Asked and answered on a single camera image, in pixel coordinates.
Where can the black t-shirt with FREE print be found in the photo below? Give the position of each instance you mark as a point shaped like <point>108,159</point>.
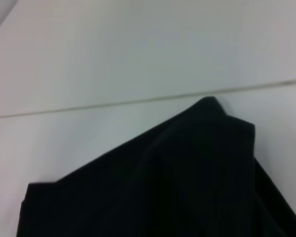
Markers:
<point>175,185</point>

